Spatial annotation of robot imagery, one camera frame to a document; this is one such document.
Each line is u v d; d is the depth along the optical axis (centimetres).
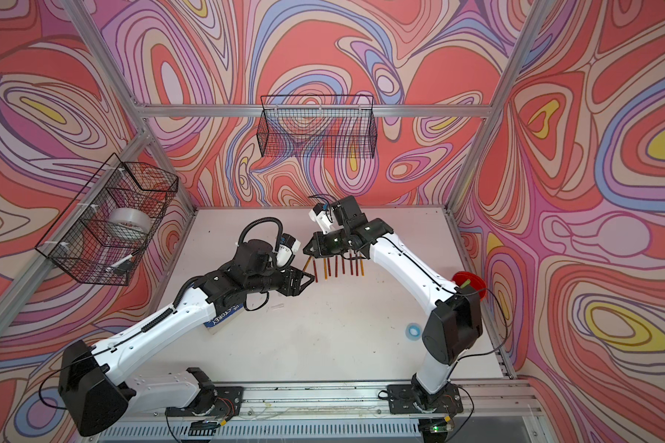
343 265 101
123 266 72
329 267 101
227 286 55
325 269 101
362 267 101
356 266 101
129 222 72
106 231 70
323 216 72
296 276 66
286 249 67
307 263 75
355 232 59
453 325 44
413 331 86
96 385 38
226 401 72
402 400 73
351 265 101
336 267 101
